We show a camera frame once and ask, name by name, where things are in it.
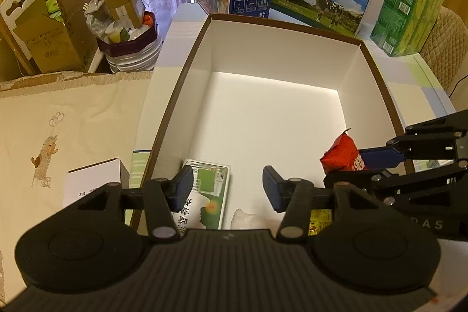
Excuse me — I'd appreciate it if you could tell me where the open cardboard box with handle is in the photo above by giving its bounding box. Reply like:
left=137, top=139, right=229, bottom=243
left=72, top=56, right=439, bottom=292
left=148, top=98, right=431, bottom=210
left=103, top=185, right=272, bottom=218
left=1, top=0, right=97, bottom=74

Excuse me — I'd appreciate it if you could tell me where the red snack packet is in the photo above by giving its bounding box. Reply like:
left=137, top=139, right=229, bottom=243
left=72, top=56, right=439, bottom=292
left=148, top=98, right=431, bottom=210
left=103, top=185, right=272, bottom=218
left=320, top=130, right=367, bottom=174

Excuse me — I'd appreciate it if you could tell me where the small white box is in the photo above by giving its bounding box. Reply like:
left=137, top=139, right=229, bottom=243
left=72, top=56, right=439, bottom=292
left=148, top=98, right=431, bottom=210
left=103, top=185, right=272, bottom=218
left=63, top=158, right=129, bottom=207

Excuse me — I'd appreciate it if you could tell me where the green tissue pack bundle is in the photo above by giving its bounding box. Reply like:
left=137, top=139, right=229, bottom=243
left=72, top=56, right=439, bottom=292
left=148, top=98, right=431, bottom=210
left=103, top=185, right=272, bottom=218
left=370, top=0, right=444, bottom=57

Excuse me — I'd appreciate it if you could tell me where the green medicine box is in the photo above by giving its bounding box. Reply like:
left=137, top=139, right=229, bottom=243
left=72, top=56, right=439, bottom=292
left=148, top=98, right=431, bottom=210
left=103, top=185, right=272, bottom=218
left=172, top=159, right=231, bottom=236

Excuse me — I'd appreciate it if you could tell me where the brown cardboard storage box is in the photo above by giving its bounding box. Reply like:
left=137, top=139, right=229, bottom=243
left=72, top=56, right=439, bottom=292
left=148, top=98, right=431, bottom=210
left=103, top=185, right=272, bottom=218
left=136, top=14, right=404, bottom=228

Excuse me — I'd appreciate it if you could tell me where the cream embroidered bed cover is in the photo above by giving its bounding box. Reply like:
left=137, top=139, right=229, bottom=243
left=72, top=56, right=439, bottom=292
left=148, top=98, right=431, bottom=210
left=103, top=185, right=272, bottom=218
left=1, top=71, right=152, bottom=303

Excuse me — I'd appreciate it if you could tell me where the quilted beige chair cover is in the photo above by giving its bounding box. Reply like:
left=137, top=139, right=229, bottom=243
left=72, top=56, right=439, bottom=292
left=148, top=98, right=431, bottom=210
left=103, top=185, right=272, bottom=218
left=420, top=6, right=467, bottom=90

